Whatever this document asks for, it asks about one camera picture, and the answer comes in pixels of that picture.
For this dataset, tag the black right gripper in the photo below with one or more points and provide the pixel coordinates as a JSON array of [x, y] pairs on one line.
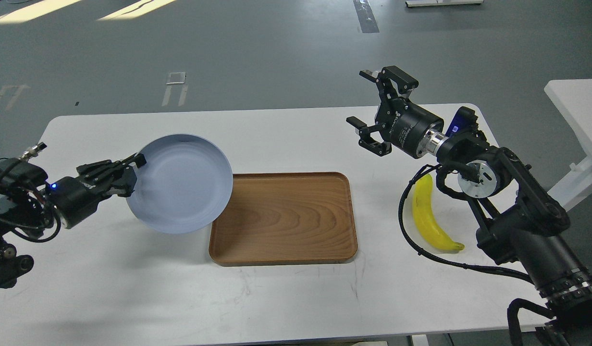
[[400, 122]]

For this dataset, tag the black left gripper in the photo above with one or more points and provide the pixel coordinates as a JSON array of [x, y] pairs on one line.
[[75, 199]]

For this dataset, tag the light blue plate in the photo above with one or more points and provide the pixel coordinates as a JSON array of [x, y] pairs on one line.
[[185, 184]]

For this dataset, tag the yellow banana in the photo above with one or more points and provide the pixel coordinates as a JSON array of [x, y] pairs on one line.
[[425, 220]]

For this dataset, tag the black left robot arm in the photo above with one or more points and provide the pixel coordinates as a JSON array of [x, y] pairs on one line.
[[36, 210]]

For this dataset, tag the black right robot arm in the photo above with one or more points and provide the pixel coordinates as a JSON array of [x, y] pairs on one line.
[[519, 222]]

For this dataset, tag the brown wooden tray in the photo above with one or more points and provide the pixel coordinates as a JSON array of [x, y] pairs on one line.
[[286, 219]]

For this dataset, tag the white side table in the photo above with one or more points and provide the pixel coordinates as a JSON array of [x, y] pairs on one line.
[[573, 99]]

